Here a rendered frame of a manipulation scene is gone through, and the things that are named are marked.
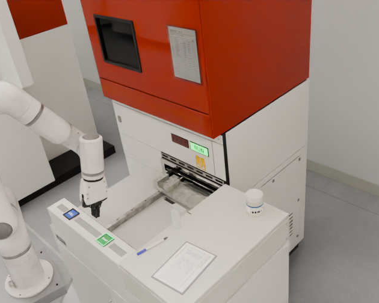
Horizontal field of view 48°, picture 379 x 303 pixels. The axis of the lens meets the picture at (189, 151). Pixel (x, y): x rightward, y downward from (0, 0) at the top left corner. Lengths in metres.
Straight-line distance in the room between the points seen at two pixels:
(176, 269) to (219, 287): 0.17
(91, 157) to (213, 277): 0.61
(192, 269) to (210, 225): 0.24
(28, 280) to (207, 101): 0.99
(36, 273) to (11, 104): 0.73
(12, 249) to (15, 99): 0.58
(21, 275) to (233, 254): 0.81
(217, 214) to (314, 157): 1.93
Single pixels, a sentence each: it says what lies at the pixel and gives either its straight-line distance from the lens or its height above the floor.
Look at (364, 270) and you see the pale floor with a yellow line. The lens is 2.94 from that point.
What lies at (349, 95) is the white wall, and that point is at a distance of 3.22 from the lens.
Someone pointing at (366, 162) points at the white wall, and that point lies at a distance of 3.40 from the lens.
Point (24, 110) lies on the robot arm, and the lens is 1.43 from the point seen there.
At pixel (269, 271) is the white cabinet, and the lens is 1.87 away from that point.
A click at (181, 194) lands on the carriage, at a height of 0.88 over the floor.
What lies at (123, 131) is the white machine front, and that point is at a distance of 2.46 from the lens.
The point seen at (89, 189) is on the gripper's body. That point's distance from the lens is 1.62.
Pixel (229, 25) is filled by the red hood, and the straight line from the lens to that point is 1.72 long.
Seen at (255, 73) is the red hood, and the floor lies 1.41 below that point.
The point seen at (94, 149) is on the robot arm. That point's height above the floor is 1.39.
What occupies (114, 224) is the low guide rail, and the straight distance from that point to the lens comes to 2.05.
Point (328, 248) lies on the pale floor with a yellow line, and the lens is 3.04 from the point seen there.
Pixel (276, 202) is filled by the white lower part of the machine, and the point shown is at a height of 0.59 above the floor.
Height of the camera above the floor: 2.15
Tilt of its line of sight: 32 degrees down
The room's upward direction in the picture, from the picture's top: 8 degrees counter-clockwise
